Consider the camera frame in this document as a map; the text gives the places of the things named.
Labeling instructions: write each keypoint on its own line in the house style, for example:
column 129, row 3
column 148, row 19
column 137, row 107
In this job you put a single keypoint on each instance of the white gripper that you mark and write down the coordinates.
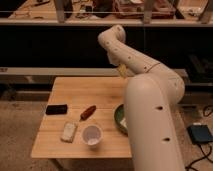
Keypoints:
column 114, row 60

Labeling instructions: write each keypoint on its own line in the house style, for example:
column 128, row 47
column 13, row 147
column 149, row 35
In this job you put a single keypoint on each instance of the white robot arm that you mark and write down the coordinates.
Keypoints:
column 150, row 96

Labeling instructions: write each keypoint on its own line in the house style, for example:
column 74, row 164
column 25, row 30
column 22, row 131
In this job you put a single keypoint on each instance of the pink tray on shelf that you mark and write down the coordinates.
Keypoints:
column 135, row 9

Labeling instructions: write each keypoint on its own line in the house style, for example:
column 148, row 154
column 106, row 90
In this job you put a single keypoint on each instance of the wooden table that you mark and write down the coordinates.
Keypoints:
column 79, row 93

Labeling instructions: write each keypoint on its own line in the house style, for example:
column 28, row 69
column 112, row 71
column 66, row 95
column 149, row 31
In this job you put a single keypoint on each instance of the green round bowl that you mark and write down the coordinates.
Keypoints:
column 118, row 116

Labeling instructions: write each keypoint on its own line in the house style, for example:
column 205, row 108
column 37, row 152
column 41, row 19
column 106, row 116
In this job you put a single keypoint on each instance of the brown sausage toy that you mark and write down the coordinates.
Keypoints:
column 87, row 113

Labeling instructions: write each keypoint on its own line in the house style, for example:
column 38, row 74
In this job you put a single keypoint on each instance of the white bottle in bowl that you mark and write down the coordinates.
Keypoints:
column 123, row 124

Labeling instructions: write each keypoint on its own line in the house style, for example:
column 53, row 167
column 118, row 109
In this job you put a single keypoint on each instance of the white paper cup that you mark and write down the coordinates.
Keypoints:
column 92, row 136

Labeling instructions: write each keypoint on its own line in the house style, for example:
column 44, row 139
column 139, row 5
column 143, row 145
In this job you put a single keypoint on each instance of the white rectangular sponge block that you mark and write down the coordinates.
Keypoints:
column 68, row 132

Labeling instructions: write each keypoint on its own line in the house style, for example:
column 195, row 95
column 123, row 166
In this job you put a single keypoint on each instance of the long workbench shelf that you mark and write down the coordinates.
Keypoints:
column 100, row 12

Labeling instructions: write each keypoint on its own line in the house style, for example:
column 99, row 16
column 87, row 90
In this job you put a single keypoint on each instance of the blue power box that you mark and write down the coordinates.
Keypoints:
column 200, row 134

